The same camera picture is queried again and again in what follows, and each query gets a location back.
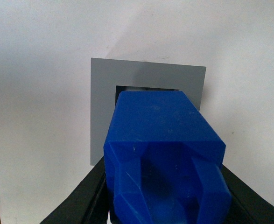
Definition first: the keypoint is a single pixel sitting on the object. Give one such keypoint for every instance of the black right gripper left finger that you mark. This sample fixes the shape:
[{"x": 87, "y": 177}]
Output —
[{"x": 87, "y": 203}]

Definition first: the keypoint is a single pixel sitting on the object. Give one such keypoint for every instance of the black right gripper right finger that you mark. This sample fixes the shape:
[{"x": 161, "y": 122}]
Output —
[{"x": 247, "y": 207}]

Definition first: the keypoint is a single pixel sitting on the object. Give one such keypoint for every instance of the blue handled block part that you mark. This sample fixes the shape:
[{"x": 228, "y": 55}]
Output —
[{"x": 163, "y": 162}]

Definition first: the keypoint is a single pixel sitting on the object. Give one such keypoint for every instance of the gray cube base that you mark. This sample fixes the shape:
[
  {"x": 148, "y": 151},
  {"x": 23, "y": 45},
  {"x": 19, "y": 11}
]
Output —
[{"x": 107, "y": 74}]

